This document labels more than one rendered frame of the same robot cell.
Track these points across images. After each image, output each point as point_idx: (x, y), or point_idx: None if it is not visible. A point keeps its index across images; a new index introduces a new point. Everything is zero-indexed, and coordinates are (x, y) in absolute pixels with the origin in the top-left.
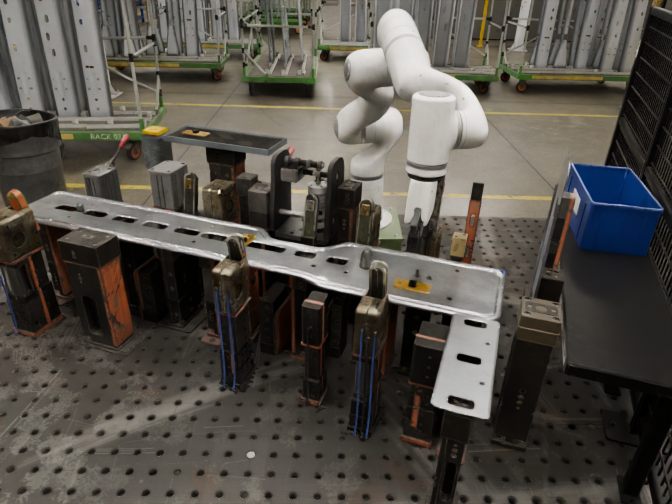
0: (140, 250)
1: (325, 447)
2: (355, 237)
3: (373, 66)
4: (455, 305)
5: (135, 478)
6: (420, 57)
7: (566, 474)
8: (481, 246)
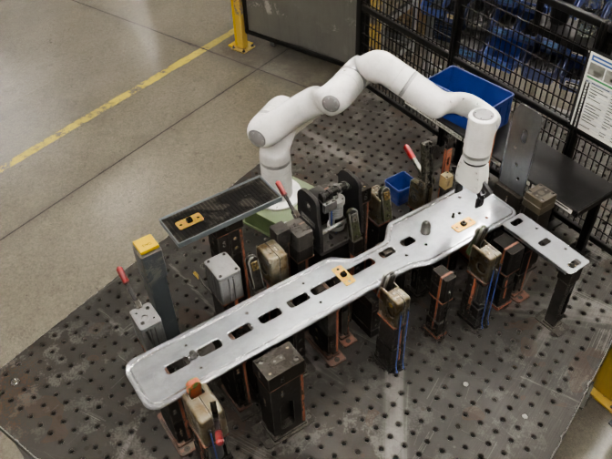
0: None
1: (482, 346)
2: (377, 217)
3: (352, 93)
4: (494, 219)
5: (450, 449)
6: (438, 87)
7: None
8: (340, 158)
